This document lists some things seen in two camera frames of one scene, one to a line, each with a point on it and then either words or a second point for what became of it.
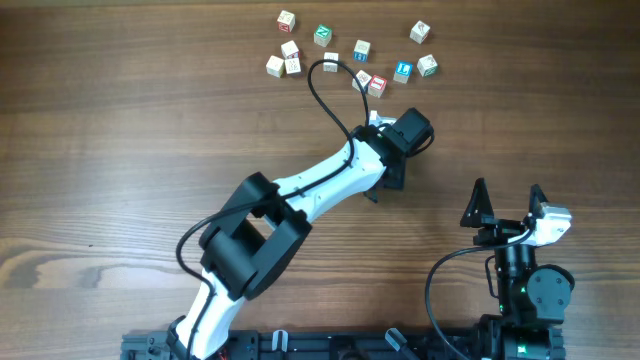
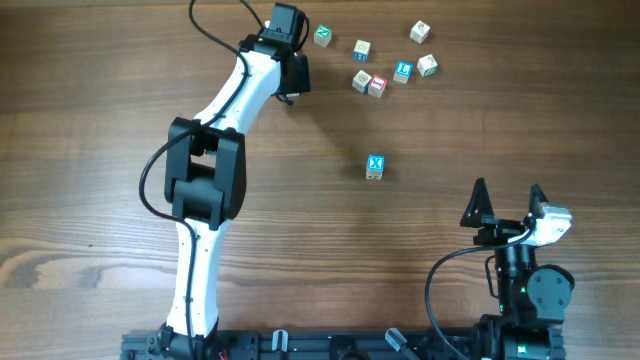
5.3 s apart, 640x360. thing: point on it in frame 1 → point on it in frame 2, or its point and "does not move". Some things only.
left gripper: [398, 186] → [304, 84]
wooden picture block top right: [419, 32] does not move
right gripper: [472, 220] does not move
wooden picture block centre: [364, 79] does not move
